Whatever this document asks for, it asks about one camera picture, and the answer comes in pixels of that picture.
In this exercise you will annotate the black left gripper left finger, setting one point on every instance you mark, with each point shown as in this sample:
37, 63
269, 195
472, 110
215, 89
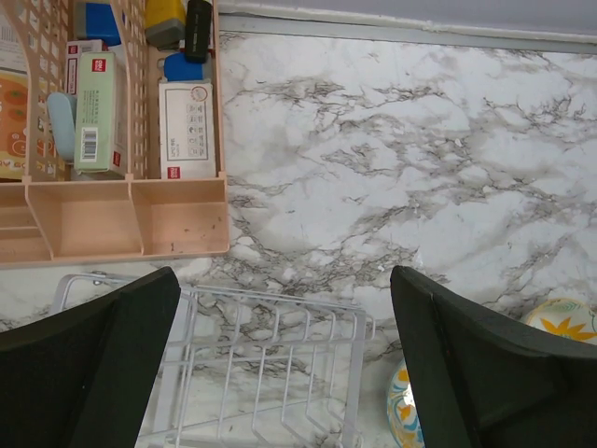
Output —
83, 377

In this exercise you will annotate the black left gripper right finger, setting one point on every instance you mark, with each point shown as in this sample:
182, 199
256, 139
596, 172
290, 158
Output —
483, 379

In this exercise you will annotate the white bowl orange flower green leaves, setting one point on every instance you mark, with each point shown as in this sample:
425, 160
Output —
567, 318

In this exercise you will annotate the peach plastic file organizer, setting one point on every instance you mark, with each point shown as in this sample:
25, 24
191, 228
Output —
49, 217

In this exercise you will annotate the green stationery box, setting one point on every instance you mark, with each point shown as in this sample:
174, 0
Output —
101, 116

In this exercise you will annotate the light blue plastic item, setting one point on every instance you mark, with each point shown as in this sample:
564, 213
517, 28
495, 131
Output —
62, 117

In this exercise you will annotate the white stationery box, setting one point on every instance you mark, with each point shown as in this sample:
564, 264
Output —
187, 130

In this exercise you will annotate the blue item behind white box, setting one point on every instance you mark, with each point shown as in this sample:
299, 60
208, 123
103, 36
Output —
177, 68

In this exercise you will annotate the white red small box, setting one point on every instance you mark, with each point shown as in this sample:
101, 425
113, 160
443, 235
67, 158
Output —
74, 50

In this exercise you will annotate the blue grey eraser block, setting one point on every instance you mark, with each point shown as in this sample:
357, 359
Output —
96, 20

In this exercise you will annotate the black marker eraser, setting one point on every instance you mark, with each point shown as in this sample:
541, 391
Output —
198, 30

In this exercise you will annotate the yellow grey eraser block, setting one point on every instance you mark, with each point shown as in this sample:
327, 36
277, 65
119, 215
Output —
165, 22

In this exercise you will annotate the white wire dish rack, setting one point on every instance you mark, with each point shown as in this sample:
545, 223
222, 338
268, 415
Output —
255, 369

